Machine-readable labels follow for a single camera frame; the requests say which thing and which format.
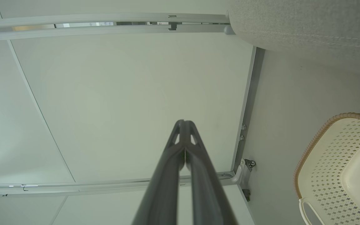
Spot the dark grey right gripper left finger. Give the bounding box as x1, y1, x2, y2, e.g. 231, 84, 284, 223
132, 120, 187, 225

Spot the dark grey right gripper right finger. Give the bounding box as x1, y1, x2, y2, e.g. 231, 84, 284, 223
184, 120, 238, 225

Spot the cream perforated laundry basket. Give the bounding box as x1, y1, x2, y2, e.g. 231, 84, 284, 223
294, 112, 360, 225

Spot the grey fabric sofa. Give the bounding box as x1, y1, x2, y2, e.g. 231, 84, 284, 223
226, 0, 360, 80

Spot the grey partition foot bracket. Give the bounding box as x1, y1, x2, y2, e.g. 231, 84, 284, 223
231, 158, 250, 184

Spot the grey partition bottom rail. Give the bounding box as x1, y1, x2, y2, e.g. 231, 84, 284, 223
231, 46, 266, 174

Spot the grey partition post with feet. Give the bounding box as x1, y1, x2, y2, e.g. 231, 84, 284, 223
0, 12, 235, 43

